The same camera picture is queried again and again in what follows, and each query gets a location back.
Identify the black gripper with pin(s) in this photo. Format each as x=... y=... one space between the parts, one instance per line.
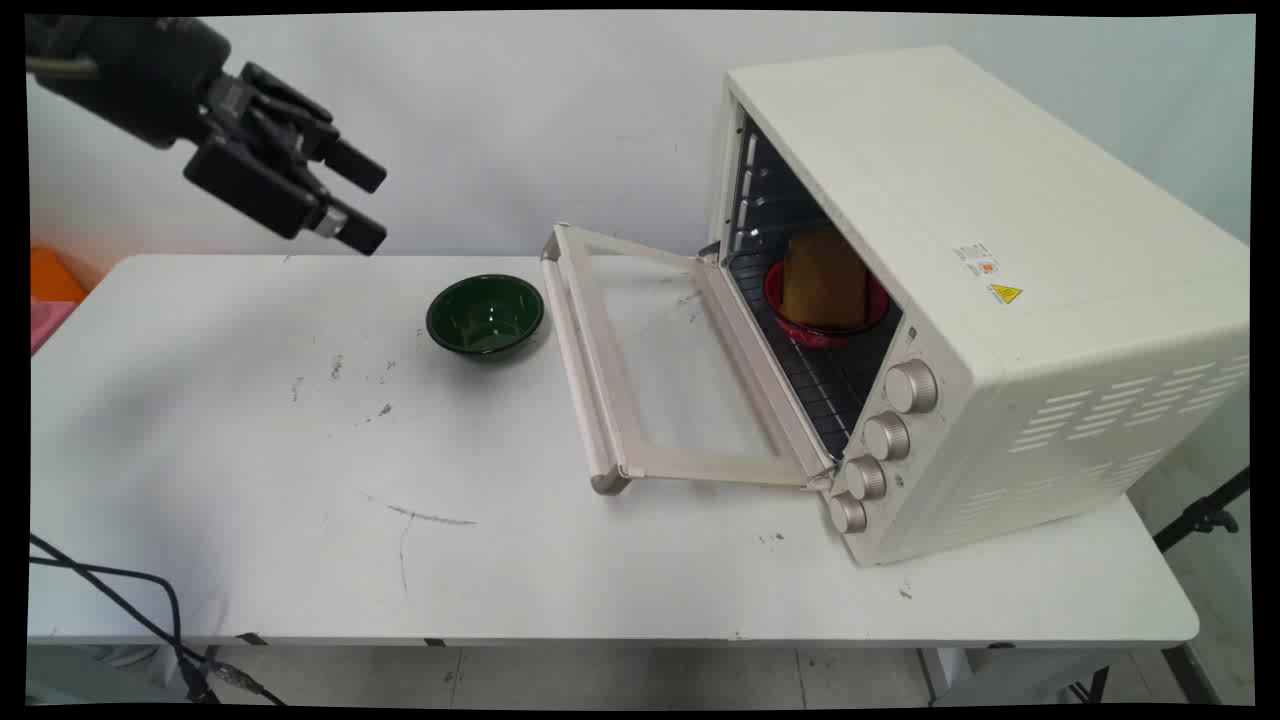
x=140 y=70

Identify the dark green bowl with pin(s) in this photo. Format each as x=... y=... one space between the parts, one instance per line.
x=485 y=316

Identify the orange box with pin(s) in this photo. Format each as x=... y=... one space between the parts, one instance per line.
x=52 y=275

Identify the pink box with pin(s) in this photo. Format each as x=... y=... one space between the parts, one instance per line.
x=46 y=322

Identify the glass oven door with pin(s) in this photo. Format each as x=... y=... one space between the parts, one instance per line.
x=660 y=370

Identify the red bowl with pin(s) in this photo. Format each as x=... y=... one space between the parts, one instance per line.
x=800 y=328

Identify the yellow cup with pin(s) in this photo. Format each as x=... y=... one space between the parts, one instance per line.
x=824 y=280

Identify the metal oven rack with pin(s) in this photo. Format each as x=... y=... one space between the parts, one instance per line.
x=830 y=385

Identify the silver oven knob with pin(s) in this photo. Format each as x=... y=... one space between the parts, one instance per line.
x=911 y=386
x=848 y=513
x=887 y=436
x=866 y=478

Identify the white toaster oven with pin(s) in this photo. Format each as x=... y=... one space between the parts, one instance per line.
x=1000 y=300

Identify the black tripod stand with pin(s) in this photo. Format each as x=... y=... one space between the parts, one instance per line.
x=1200 y=518

